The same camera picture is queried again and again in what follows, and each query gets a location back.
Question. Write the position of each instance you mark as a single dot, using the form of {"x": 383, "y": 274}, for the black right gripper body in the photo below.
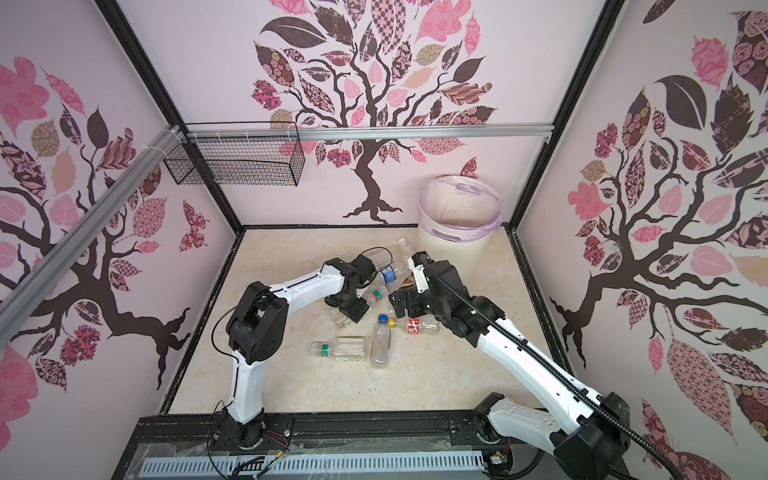
{"x": 426, "y": 303}

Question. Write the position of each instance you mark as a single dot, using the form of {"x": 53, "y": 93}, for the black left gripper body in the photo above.
{"x": 340, "y": 298}

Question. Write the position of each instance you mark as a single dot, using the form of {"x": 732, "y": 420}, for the clear square plastic bottle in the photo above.
{"x": 380, "y": 343}

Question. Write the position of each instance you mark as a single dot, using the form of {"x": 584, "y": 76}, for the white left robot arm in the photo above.
{"x": 256, "y": 330}

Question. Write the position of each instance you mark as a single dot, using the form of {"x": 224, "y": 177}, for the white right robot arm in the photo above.
{"x": 582, "y": 429}

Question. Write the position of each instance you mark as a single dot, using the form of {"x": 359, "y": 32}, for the white bin with purple liner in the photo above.
{"x": 456, "y": 216}

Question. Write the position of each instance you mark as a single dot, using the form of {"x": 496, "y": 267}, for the blue label water bottle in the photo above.
{"x": 374, "y": 294}

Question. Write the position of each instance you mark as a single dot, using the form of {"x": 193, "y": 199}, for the red label cola bottle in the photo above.
{"x": 415, "y": 326}

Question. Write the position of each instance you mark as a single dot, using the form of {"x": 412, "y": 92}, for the clear bottle with blue cap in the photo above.
{"x": 391, "y": 270}

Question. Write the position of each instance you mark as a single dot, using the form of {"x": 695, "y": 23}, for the clear bottle with green cap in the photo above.
{"x": 342, "y": 349}

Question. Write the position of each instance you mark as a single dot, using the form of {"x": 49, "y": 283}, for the clear bottle with white cap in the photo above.
{"x": 405, "y": 249}

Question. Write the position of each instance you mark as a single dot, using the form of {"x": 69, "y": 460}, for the black wire mesh basket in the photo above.
{"x": 257, "y": 153}

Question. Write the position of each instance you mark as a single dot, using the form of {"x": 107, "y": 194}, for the white slotted cable duct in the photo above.
{"x": 313, "y": 465}

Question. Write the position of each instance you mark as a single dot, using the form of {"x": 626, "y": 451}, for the aluminium rail on back wall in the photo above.
{"x": 374, "y": 133}

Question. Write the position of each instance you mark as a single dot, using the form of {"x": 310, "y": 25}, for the aluminium rail on wall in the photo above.
{"x": 24, "y": 299}
{"x": 374, "y": 133}

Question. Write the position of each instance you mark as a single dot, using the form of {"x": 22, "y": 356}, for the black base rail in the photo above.
{"x": 312, "y": 429}

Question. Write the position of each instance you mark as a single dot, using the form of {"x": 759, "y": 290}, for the black corner frame post right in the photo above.
{"x": 606, "y": 22}

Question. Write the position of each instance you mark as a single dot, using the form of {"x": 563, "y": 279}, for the black corner frame post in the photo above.
{"x": 606, "y": 22}
{"x": 125, "y": 35}

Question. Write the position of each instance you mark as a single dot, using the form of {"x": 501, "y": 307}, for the aluminium rail on left wall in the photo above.
{"x": 24, "y": 299}

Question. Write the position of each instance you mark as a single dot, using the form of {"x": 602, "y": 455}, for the black corner frame post left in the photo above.
{"x": 125, "y": 35}

